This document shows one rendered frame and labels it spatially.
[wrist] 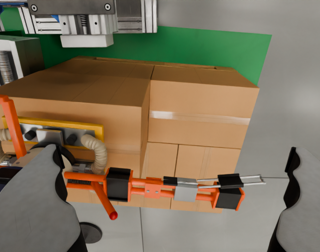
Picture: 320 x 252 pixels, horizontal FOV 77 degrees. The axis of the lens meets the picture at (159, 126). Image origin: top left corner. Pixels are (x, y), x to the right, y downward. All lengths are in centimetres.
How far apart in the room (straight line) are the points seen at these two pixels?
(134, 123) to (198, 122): 54
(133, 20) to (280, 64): 114
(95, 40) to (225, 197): 62
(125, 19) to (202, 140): 88
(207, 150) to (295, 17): 112
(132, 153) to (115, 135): 11
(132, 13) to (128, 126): 84
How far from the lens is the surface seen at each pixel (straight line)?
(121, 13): 145
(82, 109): 81
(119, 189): 68
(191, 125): 123
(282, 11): 181
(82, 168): 75
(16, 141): 70
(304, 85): 202
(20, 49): 129
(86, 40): 68
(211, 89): 116
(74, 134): 75
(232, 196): 70
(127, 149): 84
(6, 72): 142
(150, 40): 164
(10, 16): 199
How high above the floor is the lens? 163
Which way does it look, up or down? 62 degrees down
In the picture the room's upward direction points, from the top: 175 degrees counter-clockwise
